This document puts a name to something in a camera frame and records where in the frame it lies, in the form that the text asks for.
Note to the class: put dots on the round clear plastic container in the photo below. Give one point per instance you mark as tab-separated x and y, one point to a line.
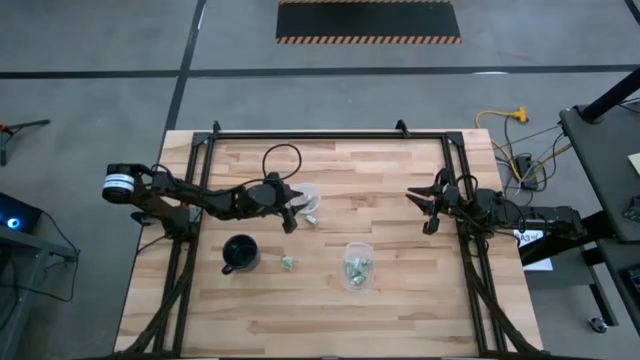
315	200

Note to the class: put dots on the rectangular clear plastic container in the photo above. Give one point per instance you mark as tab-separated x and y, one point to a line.
357	250

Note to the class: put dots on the black tripod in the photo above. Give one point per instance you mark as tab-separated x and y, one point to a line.
25	124

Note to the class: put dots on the black aluminium rig frame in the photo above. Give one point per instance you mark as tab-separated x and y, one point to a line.
325	135

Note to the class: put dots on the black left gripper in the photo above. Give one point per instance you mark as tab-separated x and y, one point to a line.
282	197

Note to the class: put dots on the white floor paper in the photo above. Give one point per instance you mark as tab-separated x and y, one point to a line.
537	265

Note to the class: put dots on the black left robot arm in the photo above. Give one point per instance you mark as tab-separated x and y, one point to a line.
200	200

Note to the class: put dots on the black power strip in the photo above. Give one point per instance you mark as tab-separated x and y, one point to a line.
525	167

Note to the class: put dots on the black hazard-striped floor mat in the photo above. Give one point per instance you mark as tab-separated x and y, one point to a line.
367	20

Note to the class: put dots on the grey side table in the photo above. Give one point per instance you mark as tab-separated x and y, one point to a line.
605	165

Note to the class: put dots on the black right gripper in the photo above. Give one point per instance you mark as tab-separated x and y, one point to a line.
442	202

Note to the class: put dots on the black pole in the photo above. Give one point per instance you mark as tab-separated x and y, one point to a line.
612	95

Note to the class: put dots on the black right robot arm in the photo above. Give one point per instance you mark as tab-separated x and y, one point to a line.
545	217

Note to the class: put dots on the computer tower with blue light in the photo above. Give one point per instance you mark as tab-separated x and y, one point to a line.
22	215

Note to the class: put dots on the white paper label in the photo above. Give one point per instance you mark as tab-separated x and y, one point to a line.
529	235

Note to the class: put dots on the black floor stand leg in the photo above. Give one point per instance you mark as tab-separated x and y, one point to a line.
565	240

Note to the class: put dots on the candy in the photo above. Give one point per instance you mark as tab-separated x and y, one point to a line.
312	220

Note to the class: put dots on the grey metal cart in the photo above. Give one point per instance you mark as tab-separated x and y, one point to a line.
30	250

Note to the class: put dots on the caster wheel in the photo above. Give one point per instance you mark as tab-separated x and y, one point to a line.
597	325

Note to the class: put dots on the dark round bin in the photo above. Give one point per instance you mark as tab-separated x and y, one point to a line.
241	252

